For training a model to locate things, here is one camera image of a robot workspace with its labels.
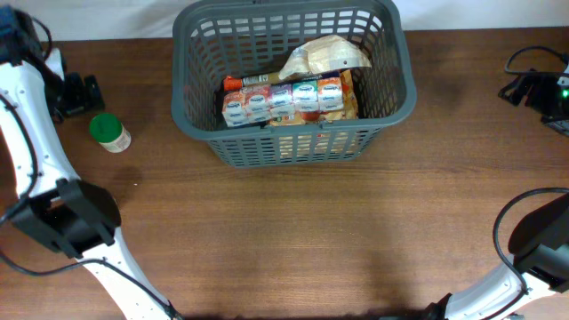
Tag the yellow coffee sachet bag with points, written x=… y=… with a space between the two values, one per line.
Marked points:
x=349 y=109

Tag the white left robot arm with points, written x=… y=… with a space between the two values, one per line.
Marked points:
x=55 y=207

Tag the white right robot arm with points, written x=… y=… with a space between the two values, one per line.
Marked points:
x=534 y=266

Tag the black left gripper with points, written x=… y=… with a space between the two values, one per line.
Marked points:
x=81 y=96

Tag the green lid beige jar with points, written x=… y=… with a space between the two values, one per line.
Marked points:
x=110 y=133

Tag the beige paper bag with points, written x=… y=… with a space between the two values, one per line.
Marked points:
x=323 y=55

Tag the grey plastic basket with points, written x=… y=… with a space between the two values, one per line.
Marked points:
x=216 y=39

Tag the orange biscuit packet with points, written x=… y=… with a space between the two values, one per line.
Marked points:
x=231 y=84

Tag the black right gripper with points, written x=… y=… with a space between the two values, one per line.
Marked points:
x=523 y=86

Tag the blue toothpaste box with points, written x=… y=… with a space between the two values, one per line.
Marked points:
x=261 y=103

